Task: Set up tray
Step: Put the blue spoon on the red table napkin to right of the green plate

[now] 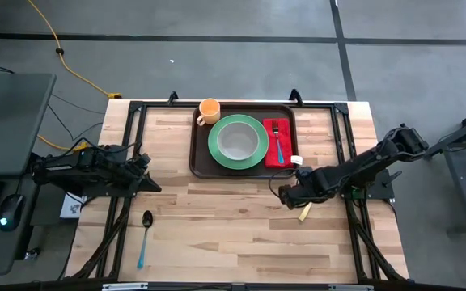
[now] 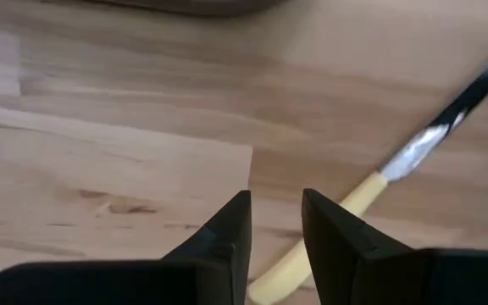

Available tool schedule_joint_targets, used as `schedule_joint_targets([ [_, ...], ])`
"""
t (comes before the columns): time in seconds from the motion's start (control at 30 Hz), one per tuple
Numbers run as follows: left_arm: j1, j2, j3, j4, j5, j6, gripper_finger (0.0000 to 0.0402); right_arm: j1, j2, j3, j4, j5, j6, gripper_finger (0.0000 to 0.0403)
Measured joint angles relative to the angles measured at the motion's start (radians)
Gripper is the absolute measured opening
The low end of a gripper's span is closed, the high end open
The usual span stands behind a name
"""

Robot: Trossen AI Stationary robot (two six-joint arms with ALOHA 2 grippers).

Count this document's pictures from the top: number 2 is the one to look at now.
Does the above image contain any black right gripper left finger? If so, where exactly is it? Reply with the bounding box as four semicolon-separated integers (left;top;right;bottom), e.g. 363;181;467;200
0;190;252;305

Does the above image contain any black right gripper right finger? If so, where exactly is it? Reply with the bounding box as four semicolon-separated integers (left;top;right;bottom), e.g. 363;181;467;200
302;188;488;305

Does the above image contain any knife with cream handle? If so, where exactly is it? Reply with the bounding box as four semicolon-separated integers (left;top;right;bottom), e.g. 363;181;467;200
247;37;488;305

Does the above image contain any brown plastic tray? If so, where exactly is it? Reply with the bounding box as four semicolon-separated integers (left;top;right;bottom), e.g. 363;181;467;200
85;0;290;19

